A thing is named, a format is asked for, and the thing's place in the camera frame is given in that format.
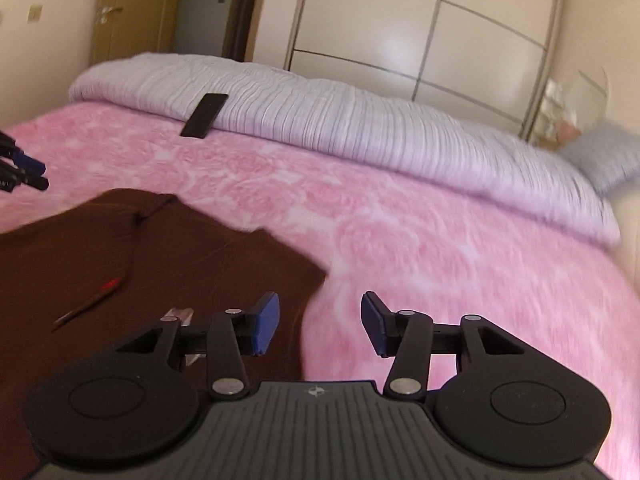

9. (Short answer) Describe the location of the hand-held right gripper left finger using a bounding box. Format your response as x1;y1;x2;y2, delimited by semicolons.
115;291;281;402

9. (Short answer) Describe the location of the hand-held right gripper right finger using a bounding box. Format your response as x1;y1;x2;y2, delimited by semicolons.
360;291;527;402

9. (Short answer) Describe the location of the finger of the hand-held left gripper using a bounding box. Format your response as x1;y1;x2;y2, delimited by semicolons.
0;159;50;195
0;131;47;175

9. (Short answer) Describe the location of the brown knit sweater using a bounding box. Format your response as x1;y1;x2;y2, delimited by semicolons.
0;188;328;476

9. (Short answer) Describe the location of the silver stick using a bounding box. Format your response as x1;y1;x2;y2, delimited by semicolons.
160;306;201;366

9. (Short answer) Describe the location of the pink floral blanket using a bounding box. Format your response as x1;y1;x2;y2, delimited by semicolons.
0;100;632;476

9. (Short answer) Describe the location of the red-tipped pen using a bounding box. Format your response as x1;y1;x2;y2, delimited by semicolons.
52;277;124;331

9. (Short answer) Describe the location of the black smartphone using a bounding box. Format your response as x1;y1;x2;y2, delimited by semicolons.
180;93;230;139

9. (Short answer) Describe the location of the wooden door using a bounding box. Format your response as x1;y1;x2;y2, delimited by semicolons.
90;0;188;65

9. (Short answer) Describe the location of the lavender striped duvet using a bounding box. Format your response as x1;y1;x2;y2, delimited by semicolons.
68;53;622;246

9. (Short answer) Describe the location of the grey checked pillow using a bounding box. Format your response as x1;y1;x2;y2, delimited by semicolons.
559;121;640;196

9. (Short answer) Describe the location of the cream wardrobe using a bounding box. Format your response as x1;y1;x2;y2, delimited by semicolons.
250;0;562;142

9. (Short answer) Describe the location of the round glass ornament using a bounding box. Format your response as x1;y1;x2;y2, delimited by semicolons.
560;66;612;131

